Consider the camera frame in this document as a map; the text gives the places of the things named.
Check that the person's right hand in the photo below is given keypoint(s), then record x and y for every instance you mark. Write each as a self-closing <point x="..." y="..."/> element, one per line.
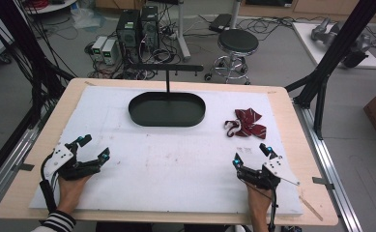
<point x="259" y="201"/>

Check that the black flat box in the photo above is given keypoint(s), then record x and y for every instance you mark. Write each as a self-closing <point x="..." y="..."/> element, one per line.
<point x="220" y="22"/>

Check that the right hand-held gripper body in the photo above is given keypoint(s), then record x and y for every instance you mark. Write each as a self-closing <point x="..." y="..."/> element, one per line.
<point x="259" y="177"/>

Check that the grey tape strip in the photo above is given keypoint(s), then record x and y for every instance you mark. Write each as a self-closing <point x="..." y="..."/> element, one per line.
<point x="24" y="167"/>
<point x="322" y="182"/>

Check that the white floor board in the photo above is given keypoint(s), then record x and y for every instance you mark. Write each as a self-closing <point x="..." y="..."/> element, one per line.
<point x="308" y="38"/>

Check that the black round stool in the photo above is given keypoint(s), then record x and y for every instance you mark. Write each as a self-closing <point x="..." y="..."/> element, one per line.
<point x="238" y="42"/>

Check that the person's left hand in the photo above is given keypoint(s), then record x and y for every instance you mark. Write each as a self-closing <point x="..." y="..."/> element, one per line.
<point x="69" y="195"/>

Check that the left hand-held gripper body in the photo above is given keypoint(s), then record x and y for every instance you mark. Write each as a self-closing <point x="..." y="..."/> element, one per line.
<point x="79" y="169"/>

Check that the black metal frame post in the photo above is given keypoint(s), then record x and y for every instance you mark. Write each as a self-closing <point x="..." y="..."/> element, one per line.
<point x="337" y="51"/>
<point x="24" y="48"/>

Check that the black computer tower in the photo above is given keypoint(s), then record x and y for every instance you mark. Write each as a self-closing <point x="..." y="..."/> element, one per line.
<point x="150" y="27"/>
<point x="128" y="32"/>

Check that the white desk leg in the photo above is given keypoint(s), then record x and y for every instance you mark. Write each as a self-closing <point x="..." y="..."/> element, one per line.
<point x="183" y="32"/>

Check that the clear plastic bag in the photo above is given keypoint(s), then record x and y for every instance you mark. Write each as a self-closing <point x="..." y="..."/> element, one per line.
<point x="87" y="17"/>

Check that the dark red striped bow tie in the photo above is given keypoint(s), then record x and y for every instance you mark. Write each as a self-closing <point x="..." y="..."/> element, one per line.
<point x="248" y="124"/>

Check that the white foam mat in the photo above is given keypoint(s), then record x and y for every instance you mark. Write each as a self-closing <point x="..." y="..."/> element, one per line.
<point x="163" y="167"/>

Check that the black hanger stand with tray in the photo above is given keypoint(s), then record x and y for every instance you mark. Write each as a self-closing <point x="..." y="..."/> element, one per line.
<point x="166" y="111"/>

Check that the white power supply unit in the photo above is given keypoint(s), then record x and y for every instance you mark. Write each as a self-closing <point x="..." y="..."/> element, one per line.
<point x="98" y="46"/>
<point x="109" y="51"/>

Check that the wooden stick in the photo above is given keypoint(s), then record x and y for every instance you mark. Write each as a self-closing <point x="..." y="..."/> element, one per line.
<point x="311" y="208"/>

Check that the aluminium rail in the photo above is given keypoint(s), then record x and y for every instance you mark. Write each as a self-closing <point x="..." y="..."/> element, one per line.
<point x="333" y="174"/>
<point x="5" y="174"/>

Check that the round white table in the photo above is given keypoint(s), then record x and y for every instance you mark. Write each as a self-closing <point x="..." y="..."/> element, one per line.
<point x="48" y="6"/>

